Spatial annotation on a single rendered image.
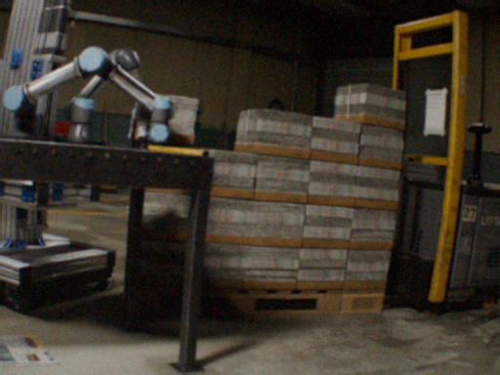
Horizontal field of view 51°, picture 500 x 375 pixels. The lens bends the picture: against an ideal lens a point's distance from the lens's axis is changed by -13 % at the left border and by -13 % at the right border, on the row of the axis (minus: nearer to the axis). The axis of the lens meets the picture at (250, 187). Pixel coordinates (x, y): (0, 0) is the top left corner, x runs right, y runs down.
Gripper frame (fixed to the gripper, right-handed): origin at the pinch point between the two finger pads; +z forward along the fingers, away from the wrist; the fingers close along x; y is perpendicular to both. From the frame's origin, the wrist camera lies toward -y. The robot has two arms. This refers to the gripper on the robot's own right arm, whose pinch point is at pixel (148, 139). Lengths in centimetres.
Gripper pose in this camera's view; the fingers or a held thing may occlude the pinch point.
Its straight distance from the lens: 278.0
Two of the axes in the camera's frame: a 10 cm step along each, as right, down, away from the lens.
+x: -9.5, -0.9, -3.0
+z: -3.0, -0.8, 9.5
